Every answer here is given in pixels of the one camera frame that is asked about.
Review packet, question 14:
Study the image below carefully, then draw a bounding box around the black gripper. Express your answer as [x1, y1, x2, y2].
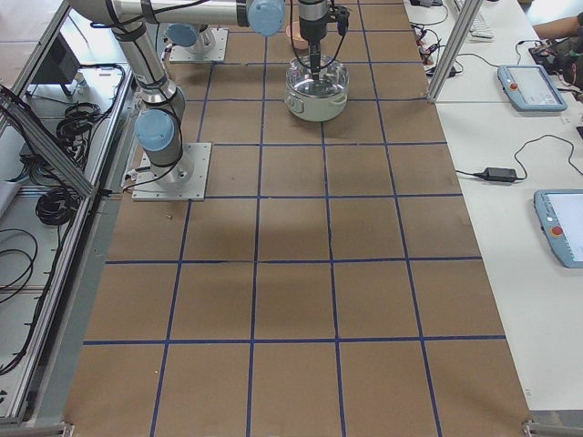
[298, 0, 329, 76]

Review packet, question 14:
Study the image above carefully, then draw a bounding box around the glass pot lid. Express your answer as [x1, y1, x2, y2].
[286, 56, 350, 98]

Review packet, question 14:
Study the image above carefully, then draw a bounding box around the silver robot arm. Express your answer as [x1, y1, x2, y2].
[165, 25, 308, 65]
[70, 1, 292, 184]

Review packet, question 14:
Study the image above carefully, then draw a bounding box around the person forearm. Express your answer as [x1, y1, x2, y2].
[533, 14, 582, 39]

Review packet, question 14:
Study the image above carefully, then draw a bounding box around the pale green electric pot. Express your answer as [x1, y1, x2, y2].
[284, 56, 350, 122]

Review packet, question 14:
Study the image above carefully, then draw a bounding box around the pink bowl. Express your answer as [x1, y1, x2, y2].
[285, 21, 309, 50]

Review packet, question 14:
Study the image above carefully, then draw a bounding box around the white keyboard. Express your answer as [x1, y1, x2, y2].
[468, 13, 495, 43]

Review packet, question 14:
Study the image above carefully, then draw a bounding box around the far blue teach pendant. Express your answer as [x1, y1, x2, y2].
[496, 65, 568, 112]

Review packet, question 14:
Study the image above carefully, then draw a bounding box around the blue teach pendant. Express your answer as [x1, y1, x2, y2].
[496, 65, 568, 112]
[533, 189, 582, 269]

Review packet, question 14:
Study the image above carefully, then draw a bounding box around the black power adapter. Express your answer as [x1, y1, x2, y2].
[473, 168, 518, 183]

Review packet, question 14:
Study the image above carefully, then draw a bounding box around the brown grid table mat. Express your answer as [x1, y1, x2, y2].
[65, 1, 528, 436]

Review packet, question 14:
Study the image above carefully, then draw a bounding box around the near blue teach pendant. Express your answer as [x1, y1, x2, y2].
[533, 189, 582, 269]

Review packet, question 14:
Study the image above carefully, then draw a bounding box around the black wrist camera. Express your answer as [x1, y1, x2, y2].
[329, 5, 350, 37]

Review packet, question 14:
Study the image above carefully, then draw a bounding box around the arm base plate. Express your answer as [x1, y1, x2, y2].
[167, 25, 229, 64]
[131, 143, 212, 201]

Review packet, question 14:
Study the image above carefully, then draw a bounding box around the aluminium frame post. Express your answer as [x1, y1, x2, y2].
[426, 0, 483, 103]

